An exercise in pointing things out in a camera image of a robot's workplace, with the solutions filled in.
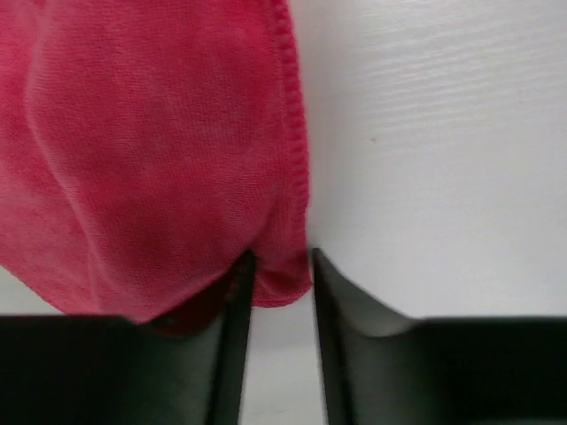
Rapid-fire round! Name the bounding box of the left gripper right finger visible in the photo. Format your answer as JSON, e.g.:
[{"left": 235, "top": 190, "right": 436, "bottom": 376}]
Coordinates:
[{"left": 312, "top": 249, "right": 566, "bottom": 424}]

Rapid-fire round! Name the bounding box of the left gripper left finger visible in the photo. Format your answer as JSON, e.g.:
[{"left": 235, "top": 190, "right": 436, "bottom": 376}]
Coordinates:
[{"left": 1, "top": 253, "right": 256, "bottom": 424}]

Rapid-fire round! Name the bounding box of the pink towel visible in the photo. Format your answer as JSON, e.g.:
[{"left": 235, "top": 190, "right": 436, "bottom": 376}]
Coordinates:
[{"left": 1, "top": 1, "right": 311, "bottom": 322}]

